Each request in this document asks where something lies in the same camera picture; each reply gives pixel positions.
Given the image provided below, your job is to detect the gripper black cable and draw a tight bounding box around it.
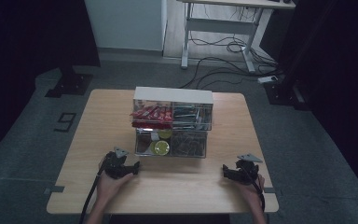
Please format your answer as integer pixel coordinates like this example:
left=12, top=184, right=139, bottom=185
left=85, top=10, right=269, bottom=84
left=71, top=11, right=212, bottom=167
left=243, top=166, right=266, bottom=213
left=78, top=160, right=108, bottom=224

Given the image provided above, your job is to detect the white cabinet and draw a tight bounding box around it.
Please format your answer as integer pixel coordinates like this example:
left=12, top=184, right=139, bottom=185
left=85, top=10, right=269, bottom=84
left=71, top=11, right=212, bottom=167
left=84, top=0, right=168, bottom=52

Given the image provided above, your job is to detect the large yellow-green lidded cup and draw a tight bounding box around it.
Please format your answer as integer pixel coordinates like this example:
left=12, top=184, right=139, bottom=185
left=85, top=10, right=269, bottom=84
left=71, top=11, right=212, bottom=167
left=148, top=140, right=171, bottom=157

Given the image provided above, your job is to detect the coiled black cable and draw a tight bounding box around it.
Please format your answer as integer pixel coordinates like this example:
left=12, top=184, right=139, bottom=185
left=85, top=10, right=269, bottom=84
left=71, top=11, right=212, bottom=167
left=226, top=41, right=247, bottom=54

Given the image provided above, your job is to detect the person's left hand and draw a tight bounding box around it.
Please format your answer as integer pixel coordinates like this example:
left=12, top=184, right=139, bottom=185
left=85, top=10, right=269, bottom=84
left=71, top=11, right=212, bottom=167
left=96, top=157, right=134, bottom=203

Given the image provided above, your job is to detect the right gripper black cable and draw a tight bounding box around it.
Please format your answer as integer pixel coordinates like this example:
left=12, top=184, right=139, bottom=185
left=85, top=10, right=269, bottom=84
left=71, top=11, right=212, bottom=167
left=243, top=166, right=266, bottom=213

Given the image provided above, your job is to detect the pile of dark sachets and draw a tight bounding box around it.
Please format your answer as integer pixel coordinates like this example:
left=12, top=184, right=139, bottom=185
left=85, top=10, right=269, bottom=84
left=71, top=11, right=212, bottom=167
left=172, top=104, right=213, bottom=131

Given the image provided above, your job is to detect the white power strip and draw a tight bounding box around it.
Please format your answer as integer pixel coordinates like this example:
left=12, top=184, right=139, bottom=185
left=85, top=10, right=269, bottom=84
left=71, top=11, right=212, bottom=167
left=257, top=75, right=280, bottom=85

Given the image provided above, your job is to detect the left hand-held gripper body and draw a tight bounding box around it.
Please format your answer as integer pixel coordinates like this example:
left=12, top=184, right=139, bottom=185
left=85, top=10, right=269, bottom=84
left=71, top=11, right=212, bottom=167
left=104, top=147, right=130, bottom=180

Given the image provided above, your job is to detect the grey floor tape strip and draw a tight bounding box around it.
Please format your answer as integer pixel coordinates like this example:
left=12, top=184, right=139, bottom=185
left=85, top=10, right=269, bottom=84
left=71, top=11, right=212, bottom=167
left=43, top=185, right=65, bottom=196

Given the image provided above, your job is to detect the white desk frame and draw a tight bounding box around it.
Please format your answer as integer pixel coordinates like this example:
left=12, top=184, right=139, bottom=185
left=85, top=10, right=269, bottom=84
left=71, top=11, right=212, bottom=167
left=176, top=0, right=296, bottom=75

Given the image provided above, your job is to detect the clear drawer organiser white top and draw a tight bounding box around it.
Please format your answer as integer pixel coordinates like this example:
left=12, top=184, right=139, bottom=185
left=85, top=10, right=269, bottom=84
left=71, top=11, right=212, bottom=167
left=131, top=86, right=214, bottom=160

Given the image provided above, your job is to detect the black floor tape mark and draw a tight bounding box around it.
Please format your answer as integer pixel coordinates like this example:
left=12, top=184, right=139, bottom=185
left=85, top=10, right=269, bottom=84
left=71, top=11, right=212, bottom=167
left=53, top=112, right=77, bottom=133

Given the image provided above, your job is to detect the dark curtain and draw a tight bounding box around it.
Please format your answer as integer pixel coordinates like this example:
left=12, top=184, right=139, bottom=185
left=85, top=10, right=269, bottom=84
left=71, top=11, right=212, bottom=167
left=0, top=0, right=102, bottom=166
left=259, top=0, right=358, bottom=206

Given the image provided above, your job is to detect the person's right hand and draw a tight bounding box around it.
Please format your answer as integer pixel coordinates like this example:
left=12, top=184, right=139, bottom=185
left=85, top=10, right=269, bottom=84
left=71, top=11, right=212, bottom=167
left=231, top=174, right=266, bottom=205

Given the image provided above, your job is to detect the small yellow-green lidded cup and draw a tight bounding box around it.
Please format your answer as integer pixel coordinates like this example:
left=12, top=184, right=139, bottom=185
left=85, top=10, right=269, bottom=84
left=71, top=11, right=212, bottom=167
left=158, top=129, right=173, bottom=140

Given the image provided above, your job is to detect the black floor cable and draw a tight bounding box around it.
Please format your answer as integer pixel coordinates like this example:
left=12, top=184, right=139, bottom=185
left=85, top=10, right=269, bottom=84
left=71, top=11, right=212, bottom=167
left=178, top=56, right=281, bottom=91

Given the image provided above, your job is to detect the pile of red snack packets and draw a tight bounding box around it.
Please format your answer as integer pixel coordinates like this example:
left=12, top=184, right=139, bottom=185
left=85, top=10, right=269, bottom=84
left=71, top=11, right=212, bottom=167
left=130, top=105, right=174, bottom=130

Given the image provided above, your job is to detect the black stand base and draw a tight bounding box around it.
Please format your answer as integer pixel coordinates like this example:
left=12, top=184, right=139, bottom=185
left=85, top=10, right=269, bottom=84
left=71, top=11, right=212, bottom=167
left=263, top=77, right=312, bottom=112
left=44, top=64, right=94, bottom=98

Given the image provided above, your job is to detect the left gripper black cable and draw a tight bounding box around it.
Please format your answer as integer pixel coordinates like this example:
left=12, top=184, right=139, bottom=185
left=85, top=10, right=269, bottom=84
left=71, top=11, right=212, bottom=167
left=78, top=160, right=108, bottom=224

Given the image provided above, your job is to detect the pile of brown packets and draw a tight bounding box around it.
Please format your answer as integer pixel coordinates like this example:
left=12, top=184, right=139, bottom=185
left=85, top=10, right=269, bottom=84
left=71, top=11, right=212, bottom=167
left=171, top=135, right=207, bottom=157

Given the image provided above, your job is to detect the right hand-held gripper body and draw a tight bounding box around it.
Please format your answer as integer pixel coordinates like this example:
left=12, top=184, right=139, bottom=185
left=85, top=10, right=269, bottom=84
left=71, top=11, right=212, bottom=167
left=234, top=153, right=264, bottom=185

